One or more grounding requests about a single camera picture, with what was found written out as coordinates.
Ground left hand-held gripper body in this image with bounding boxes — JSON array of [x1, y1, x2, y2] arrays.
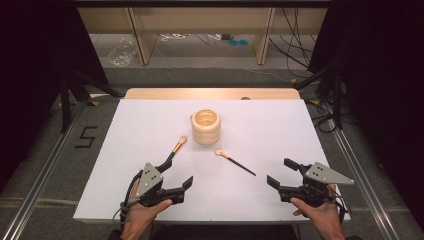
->
[[128, 162, 185, 208]]

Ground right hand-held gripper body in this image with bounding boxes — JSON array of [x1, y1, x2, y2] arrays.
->
[[278, 161, 356, 208]]

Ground makeup brush long gold ferrule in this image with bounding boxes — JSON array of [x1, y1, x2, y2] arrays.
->
[[165, 135, 188, 163]]

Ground thin black-handled makeup brush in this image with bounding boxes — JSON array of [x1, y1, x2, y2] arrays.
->
[[213, 148, 257, 177]]

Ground cream ribbed brush holder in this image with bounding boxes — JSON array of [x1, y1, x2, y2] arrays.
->
[[190, 108, 222, 146]]

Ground person's left hand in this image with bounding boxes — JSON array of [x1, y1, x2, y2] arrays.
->
[[120, 179, 174, 238]]

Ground person's right hand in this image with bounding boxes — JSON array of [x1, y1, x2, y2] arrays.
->
[[289, 184, 346, 234]]

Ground white table board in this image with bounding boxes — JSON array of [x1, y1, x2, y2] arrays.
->
[[72, 98, 352, 224]]

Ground black tripod stand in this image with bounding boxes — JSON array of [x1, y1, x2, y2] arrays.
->
[[293, 63, 348, 131], [49, 71, 124, 134]]

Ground light wooden table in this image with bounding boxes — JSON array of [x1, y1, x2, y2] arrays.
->
[[124, 87, 302, 101]]

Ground black curtain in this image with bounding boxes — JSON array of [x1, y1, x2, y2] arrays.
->
[[308, 0, 424, 231], [0, 0, 109, 194]]

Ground clear plastic bag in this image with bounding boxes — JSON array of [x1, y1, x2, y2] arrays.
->
[[107, 37, 138, 68]]

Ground light wooden shelf unit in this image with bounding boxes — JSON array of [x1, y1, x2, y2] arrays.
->
[[77, 7, 329, 66]]

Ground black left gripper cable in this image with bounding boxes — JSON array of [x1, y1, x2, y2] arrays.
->
[[119, 169, 144, 221]]

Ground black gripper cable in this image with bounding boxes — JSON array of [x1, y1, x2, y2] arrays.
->
[[119, 169, 144, 221], [328, 186, 351, 225]]

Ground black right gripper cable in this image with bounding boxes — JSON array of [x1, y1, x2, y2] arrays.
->
[[328, 186, 351, 225]]

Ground aluminium floor rail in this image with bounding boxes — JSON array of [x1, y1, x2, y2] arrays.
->
[[0, 103, 88, 240], [324, 103, 401, 240]]

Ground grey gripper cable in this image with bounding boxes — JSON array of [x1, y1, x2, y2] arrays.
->
[[112, 196, 141, 225]]

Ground black floor cable bundle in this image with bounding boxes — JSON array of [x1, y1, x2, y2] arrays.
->
[[306, 99, 354, 134]]

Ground black hanging cables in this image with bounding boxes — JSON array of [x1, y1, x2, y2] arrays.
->
[[268, 8, 321, 79]]

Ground white cord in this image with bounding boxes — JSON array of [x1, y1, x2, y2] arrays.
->
[[159, 32, 188, 43]]

